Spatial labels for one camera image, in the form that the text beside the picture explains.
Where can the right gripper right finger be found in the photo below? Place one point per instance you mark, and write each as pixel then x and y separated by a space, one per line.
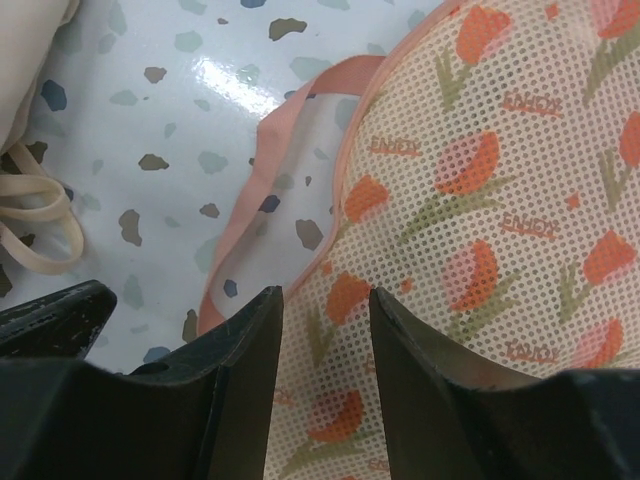
pixel 449 413

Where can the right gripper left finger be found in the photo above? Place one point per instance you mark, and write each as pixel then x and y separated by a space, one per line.
pixel 200 412

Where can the tulip print mesh laundry bag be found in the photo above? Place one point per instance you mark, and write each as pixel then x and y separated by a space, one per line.
pixel 488 179

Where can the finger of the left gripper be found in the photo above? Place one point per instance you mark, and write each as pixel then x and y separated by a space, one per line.
pixel 65 323

